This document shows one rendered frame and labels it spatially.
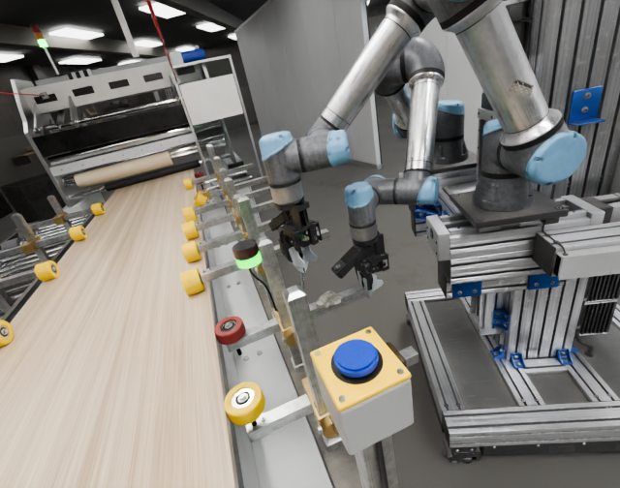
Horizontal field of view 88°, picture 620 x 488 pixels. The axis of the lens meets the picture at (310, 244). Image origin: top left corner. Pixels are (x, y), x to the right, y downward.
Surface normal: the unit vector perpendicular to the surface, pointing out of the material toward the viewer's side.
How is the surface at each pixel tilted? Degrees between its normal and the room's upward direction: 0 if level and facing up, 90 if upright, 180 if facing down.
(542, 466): 0
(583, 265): 90
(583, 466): 0
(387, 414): 90
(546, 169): 96
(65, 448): 0
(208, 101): 90
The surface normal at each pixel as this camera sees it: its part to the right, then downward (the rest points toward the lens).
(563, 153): 0.10, 0.55
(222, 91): 0.34, 0.38
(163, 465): -0.19, -0.87
